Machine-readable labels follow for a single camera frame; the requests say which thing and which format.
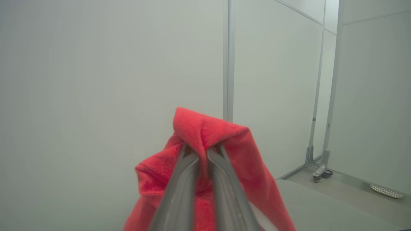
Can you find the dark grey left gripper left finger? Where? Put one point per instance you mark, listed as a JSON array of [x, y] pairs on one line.
[[179, 192]]

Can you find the red Bulls 23 jersey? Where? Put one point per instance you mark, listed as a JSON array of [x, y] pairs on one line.
[[192, 125]]

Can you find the white perforated plastic object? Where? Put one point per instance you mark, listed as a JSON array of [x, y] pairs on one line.
[[387, 192]]

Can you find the grey partition post with caster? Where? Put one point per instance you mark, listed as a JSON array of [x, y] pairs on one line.
[[325, 160]]

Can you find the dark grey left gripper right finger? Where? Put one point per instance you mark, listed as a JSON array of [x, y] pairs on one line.
[[229, 199]]

